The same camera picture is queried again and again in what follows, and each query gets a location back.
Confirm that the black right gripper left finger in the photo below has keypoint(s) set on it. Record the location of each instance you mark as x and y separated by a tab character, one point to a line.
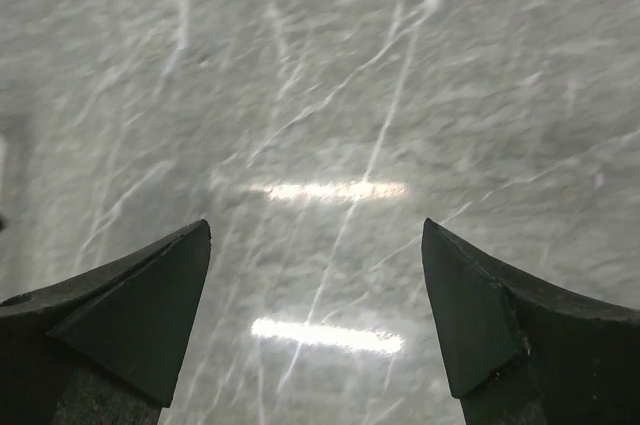
105	346

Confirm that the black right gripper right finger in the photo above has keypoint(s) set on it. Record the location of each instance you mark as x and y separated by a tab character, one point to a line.
520	350

